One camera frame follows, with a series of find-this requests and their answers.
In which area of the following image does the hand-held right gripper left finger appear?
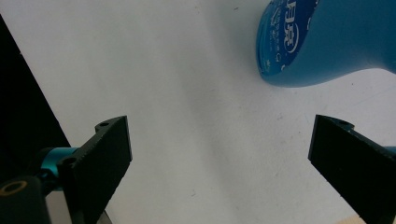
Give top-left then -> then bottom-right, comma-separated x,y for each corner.
56,115 -> 133,224

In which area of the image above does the blue plastic bottle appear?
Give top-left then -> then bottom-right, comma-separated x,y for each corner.
255,0 -> 396,88

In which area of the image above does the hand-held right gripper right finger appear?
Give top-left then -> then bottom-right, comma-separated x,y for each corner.
307,114 -> 396,224

